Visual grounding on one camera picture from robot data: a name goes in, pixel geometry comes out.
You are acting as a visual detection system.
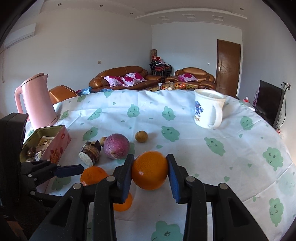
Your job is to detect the small brown longan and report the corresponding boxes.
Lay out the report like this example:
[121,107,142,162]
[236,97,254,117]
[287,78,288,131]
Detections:
[99,137,107,147]

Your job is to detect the pink tin box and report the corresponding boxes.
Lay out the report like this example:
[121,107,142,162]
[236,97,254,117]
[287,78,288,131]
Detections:
[20,125,71,195]

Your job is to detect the purple passion fruit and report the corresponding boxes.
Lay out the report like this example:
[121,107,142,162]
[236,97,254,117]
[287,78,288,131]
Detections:
[103,133,130,160]

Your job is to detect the white floral mug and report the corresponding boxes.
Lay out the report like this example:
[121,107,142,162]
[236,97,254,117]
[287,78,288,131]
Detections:
[194,89,226,128]

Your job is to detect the orange chair back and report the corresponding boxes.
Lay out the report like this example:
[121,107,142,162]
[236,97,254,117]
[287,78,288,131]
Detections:
[49,85,78,105]

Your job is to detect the orange tangerine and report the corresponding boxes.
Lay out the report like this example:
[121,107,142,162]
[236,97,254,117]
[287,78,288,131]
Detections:
[113,193,133,212]
[80,166,108,186]
[132,151,169,190]

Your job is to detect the stacked chairs in corner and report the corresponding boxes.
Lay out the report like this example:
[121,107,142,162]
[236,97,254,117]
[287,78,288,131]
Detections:
[149,49,173,78]

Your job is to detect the brown leather armchair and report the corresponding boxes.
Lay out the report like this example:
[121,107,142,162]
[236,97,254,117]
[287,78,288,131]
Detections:
[165,67,216,90]

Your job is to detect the small yellow longan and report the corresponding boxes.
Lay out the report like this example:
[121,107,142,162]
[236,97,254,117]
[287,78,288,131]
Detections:
[135,131,149,143]

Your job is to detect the blue cloth on chair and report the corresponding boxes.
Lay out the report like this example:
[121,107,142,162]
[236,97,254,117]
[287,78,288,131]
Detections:
[76,87,97,96]

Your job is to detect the brown leather long sofa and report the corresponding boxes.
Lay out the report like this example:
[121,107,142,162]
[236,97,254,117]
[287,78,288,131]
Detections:
[89,66,165,92]

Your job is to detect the pink electric kettle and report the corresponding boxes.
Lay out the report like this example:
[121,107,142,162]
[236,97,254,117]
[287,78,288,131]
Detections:
[15,73,58,129]

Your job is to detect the pink floral armchair cushion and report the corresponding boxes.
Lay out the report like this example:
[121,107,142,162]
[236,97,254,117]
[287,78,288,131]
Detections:
[178,73,197,82]

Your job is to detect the cluttered coffee table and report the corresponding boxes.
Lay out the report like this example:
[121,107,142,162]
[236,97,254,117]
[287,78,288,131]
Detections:
[146,82,198,91]

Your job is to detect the white air conditioner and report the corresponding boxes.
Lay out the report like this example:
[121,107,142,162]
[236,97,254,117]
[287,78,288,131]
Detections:
[4,23,36,49]

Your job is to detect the black television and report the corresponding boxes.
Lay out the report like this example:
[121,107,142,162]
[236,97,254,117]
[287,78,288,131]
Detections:
[255,80,285,128]

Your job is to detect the brown wooden door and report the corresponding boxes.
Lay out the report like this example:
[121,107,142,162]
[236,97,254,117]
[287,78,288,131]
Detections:
[216,39,241,97]

